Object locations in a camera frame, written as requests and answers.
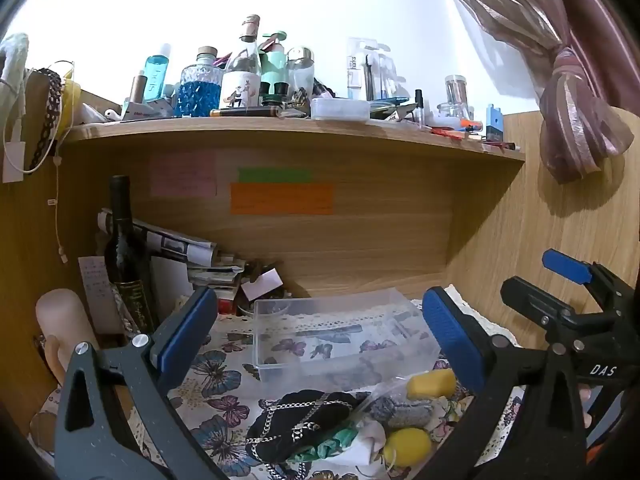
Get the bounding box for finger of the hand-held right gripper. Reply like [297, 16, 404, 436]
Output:
[542, 249, 608, 286]
[500, 276, 571, 332]

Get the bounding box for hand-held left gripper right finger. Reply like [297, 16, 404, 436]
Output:
[421, 286, 590, 480]

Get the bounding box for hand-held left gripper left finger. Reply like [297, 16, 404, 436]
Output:
[54, 287, 231, 480]

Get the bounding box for person's right hand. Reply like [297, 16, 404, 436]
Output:
[580, 384, 602, 430]

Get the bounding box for yellow rectangular sponge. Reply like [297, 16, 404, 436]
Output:
[406, 369, 458, 402]

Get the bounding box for stack of booklets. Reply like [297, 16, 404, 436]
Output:
[186, 254, 247, 316]

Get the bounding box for butterfly print cloth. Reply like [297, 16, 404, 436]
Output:
[125, 284, 523, 480]

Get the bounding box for grey knitted scrunchie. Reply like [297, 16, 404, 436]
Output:
[371, 396, 435, 430]

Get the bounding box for rolled newspaper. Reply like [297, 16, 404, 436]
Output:
[96, 207, 219, 267]

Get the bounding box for small pink paper note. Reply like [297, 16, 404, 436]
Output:
[241, 268, 284, 302]

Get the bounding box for white paper sheet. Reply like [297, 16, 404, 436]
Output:
[78, 255, 123, 336]

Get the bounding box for dark wine bottle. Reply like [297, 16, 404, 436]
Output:
[102, 175, 157, 335]

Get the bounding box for clear plastic container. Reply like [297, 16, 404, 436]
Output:
[253, 288, 442, 392]

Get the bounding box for yellow round sponge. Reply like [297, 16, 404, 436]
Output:
[382, 428, 433, 469]

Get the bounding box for beige cylinder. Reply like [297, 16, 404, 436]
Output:
[35, 288, 101, 386]

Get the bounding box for white cloth piece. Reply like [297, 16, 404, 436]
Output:
[327, 420, 387, 477]

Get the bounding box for green scrunchie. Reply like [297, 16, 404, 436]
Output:
[287, 427, 362, 464]

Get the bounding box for small blue box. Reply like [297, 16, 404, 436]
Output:
[485, 104, 505, 142]

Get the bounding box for pink sticky note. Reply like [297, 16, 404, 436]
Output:
[150, 152, 219, 198]

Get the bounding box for wooden shelf unit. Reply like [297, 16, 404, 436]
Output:
[0, 87, 640, 426]

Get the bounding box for orange sticky note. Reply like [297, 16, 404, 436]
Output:
[229, 183, 335, 216]

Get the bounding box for orange pens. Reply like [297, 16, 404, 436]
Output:
[429, 119, 485, 140]

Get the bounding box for green sticky note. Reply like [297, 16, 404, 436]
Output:
[237, 167, 313, 183]

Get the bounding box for clear cylindrical jar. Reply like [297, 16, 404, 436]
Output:
[444, 75, 470, 118]

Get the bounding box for pink striped curtain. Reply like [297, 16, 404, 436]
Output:
[431, 0, 640, 185]

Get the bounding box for white printed tube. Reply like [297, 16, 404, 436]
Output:
[121, 99, 175, 121]

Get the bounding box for black and gold pen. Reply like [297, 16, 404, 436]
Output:
[210, 106, 283, 118]

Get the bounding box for faceted blue glass bottle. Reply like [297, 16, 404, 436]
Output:
[178, 46, 224, 118]

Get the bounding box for black patterned headband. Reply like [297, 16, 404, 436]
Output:
[27, 67, 65, 173]

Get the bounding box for yellow plastic item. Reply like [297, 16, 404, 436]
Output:
[59, 79, 83, 141]

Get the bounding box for clear lidded plastic box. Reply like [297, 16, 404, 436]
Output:
[310, 97, 372, 122]

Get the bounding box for tall light blue bottle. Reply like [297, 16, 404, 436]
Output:
[143, 43, 172, 102]

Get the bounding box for clear labelled glass bottle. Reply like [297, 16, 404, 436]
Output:
[220, 15, 263, 109]

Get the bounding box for clear blister pack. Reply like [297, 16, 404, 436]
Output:
[346, 37, 398, 102]

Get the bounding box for mint green bottle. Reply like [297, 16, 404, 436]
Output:
[259, 31, 290, 100]

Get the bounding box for clear glass jar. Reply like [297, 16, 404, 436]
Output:
[286, 47, 316, 106]

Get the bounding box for white fluffy cloth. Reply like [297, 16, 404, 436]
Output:
[0, 32, 30, 106]

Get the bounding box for black pouch with chain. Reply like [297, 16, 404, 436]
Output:
[246, 389, 372, 465]

